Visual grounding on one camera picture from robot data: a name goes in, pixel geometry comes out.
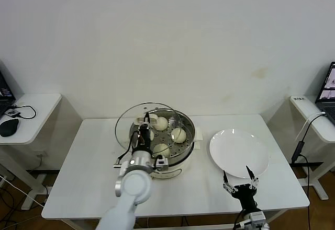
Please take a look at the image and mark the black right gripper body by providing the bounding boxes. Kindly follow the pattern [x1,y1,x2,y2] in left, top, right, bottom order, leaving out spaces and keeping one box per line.
[232,183,259,214]

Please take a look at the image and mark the thin black hub cable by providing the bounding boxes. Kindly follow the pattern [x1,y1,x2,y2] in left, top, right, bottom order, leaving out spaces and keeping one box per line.
[9,105,37,121]

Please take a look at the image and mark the black laptop with white cable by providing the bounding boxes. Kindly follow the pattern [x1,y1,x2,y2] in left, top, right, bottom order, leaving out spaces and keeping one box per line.
[315,62,335,125]

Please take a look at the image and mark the round glass pot lid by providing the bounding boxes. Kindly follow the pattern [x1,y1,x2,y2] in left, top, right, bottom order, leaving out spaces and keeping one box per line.
[114,101,183,151]

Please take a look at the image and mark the black computer mouse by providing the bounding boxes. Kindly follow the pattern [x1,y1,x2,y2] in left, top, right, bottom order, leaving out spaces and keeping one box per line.
[0,118,20,137]

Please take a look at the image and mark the white electric cooking pot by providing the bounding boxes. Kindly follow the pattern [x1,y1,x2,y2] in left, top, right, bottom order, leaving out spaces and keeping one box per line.
[149,141,196,180]

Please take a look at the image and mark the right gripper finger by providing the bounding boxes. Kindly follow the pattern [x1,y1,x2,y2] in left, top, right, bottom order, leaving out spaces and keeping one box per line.
[222,171,238,194]
[246,165,259,190]

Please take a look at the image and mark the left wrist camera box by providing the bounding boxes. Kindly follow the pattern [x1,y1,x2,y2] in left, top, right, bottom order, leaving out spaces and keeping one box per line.
[153,155,170,172]

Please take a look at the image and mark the black cable with adapter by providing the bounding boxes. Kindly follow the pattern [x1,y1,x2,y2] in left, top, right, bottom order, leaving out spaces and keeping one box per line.
[291,113,327,230]

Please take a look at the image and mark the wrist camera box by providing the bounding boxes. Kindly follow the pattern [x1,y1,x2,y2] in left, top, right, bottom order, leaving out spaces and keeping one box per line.
[153,155,170,172]
[248,212,266,224]

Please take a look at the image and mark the black laptop beside mouse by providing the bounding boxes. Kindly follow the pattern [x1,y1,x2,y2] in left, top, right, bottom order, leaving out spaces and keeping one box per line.
[0,60,17,120]

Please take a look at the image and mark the black floor cable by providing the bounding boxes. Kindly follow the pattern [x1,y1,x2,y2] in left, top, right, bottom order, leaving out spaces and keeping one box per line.
[0,187,21,230]

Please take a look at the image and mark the white side table with mouse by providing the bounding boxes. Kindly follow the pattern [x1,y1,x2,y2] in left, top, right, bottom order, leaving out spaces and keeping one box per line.
[0,93,84,211]

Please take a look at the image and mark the white wall socket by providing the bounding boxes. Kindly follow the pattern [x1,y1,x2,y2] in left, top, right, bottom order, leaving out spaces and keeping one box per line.
[35,150,49,163]

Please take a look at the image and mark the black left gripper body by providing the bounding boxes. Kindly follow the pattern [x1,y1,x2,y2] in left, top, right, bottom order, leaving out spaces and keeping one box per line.
[136,124,154,154]

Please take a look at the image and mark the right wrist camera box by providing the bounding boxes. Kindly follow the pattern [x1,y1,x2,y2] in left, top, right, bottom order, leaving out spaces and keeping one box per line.
[248,212,266,224]

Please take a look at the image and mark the round white plate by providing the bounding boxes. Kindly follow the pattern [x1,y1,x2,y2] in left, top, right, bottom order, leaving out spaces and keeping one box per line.
[208,128,270,179]

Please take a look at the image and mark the white floor cable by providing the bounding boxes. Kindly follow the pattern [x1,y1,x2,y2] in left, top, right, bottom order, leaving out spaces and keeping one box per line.
[0,175,47,209]

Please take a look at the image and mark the small black usb hub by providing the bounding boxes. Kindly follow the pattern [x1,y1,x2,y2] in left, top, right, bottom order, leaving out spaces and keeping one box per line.
[5,109,21,119]

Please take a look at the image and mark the stainless steel steamer basket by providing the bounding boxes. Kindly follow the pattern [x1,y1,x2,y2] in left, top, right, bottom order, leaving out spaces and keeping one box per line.
[129,108,204,163]

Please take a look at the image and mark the white laptop cable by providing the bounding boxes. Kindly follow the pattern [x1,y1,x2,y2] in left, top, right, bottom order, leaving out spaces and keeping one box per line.
[294,111,327,142]

